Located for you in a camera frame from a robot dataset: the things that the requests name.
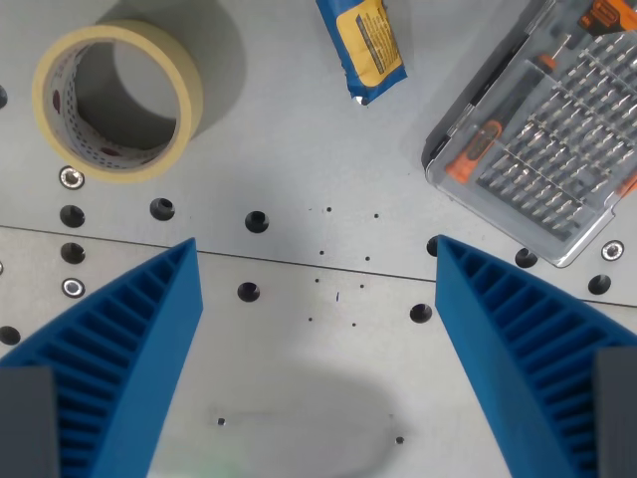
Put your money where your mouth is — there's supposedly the clear screwdriver bit set case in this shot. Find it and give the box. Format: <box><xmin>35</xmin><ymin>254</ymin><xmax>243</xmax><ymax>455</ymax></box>
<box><xmin>420</xmin><ymin>0</ymin><xmax>637</xmax><ymax>269</ymax></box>

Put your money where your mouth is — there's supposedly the blue and yellow snack bag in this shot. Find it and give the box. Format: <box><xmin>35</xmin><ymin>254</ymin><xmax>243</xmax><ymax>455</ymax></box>
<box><xmin>315</xmin><ymin>0</ymin><xmax>409</xmax><ymax>107</ymax></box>

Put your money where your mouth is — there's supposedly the beige masking tape roll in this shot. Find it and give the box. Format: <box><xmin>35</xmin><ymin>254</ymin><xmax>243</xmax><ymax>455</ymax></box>
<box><xmin>31</xmin><ymin>18</ymin><xmax>205</xmax><ymax>186</ymax></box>

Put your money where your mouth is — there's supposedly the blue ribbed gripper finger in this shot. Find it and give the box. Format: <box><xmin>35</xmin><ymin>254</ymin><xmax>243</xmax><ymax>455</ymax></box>
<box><xmin>0</xmin><ymin>236</ymin><xmax>206</xmax><ymax>478</ymax></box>
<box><xmin>434</xmin><ymin>234</ymin><xmax>637</xmax><ymax>478</ymax></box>

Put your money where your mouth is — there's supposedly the orange black screwdriver handle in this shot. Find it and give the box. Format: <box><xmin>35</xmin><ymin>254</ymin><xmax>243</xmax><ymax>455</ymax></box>
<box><xmin>444</xmin><ymin>119</ymin><xmax>504</xmax><ymax>183</ymax></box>

